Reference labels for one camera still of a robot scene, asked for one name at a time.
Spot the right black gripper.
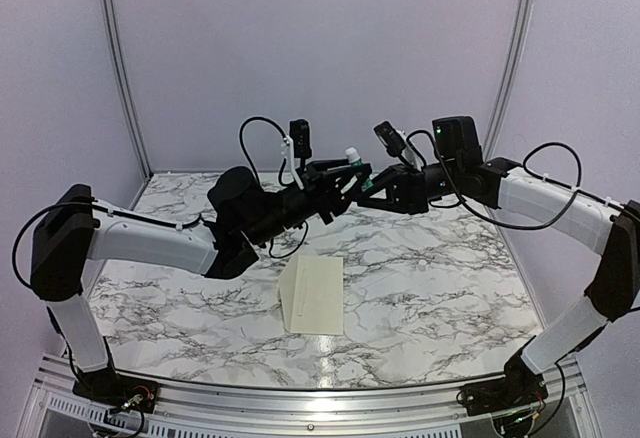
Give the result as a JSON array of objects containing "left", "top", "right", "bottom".
[{"left": 356, "top": 158, "right": 462, "bottom": 215}]

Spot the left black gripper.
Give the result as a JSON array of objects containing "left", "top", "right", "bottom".
[{"left": 246, "top": 158, "right": 374, "bottom": 247}]

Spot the green white glue stick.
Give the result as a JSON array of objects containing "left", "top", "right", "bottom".
[{"left": 345, "top": 147, "right": 373, "bottom": 192}]

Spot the cream paper envelope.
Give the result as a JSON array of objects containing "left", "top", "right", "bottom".
[{"left": 278, "top": 254, "right": 344, "bottom": 336}]

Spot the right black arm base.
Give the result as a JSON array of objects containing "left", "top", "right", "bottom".
[{"left": 456, "top": 348, "right": 549, "bottom": 416}]

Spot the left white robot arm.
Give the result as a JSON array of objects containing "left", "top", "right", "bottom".
[{"left": 14, "top": 159, "right": 372, "bottom": 403}]

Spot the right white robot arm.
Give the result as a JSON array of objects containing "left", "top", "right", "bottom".
[{"left": 358, "top": 116, "right": 639, "bottom": 406}]

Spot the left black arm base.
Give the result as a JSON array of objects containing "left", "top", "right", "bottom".
[{"left": 72, "top": 339, "right": 159, "bottom": 414}]

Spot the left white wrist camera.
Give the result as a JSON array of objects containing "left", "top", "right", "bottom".
[{"left": 282, "top": 118, "right": 312, "bottom": 190}]

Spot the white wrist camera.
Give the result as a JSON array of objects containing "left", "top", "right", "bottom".
[
  {"left": 282, "top": 118, "right": 312, "bottom": 190},
  {"left": 374, "top": 121, "right": 419, "bottom": 170}
]

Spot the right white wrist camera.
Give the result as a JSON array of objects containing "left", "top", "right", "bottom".
[{"left": 374, "top": 121, "right": 419, "bottom": 170}]

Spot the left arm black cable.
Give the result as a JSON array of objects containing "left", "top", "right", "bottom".
[{"left": 12, "top": 116, "right": 309, "bottom": 294}]

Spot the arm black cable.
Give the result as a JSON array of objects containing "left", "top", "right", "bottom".
[
  {"left": 12, "top": 116, "right": 309, "bottom": 294},
  {"left": 404, "top": 130, "right": 626, "bottom": 232}
]

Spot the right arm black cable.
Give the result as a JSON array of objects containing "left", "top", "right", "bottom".
[{"left": 404, "top": 130, "right": 626, "bottom": 232}]

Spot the front aluminium table rail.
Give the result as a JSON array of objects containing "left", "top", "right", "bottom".
[{"left": 16, "top": 355, "right": 603, "bottom": 437}]

